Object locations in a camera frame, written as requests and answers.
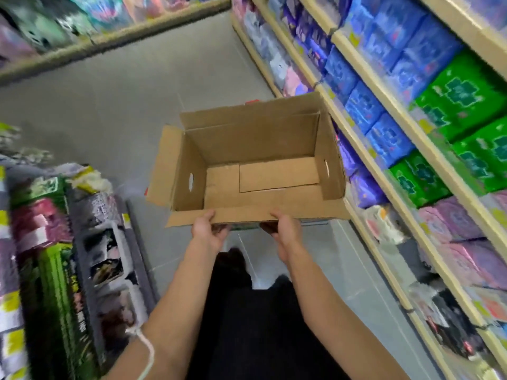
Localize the person's right hand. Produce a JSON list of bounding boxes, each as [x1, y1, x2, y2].
[[260, 210, 306, 266]]

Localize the person's left hand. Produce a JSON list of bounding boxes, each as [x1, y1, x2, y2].
[[191, 210, 231, 254]]

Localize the brown cardboard box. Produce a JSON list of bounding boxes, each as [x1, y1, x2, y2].
[[145, 91, 351, 228]]

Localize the person's left forearm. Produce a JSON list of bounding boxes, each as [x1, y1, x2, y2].
[[101, 237, 221, 380]]

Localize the person's right forearm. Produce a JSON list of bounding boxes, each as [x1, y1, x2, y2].
[[277, 252, 401, 380]]

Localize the grey display rack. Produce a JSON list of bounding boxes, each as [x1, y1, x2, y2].
[[0, 154, 160, 380]]

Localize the row of purple packets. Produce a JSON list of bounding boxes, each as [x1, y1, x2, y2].
[[336, 128, 388, 210]]

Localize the black trousers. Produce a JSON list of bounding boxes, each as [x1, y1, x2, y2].
[[185, 248, 350, 380]]

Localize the tall wooden shelving unit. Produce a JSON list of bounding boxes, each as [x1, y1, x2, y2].
[[231, 0, 507, 380]]

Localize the stacks of green grey packets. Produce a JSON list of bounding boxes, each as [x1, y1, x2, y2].
[[0, 122, 148, 380]]

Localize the row of pastel packets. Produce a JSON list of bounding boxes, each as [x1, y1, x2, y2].
[[232, 0, 314, 98]]

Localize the row of black white packets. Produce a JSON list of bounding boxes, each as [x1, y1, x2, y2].
[[364, 205, 507, 380]]

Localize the rows of pink packets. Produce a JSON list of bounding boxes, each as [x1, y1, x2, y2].
[[417, 191, 507, 291]]

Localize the rows of blue packets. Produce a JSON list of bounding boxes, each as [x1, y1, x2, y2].
[[295, 0, 465, 170]]

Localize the low wooden shelf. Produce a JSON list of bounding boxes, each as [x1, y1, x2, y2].
[[0, 0, 231, 86]]

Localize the rows of green packets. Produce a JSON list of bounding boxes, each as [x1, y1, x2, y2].
[[389, 50, 507, 208]]

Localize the row of mixed colourful packets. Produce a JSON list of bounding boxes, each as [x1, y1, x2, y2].
[[0, 0, 223, 64]]

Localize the white cord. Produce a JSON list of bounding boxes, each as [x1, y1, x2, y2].
[[125, 326, 156, 380]]

